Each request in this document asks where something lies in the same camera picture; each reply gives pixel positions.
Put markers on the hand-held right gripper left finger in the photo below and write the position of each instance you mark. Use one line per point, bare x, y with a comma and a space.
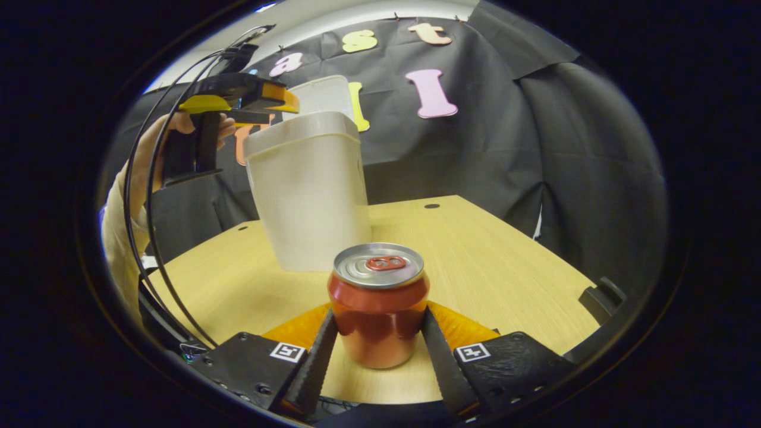
318, 368

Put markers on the black clamp stand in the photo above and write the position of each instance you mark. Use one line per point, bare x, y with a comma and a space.
601, 300

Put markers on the wooden desktop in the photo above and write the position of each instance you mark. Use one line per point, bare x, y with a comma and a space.
487, 267

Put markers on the white desktop garbage bin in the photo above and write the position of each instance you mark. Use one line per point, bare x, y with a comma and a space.
309, 196

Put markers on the black backdrop cloth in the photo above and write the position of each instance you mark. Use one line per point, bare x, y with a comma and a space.
535, 148

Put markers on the red pop can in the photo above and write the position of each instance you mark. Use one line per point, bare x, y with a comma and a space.
377, 315

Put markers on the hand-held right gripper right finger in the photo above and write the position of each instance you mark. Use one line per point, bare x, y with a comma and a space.
440, 368

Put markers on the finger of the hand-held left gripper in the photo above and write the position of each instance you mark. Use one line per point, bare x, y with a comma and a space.
267, 98

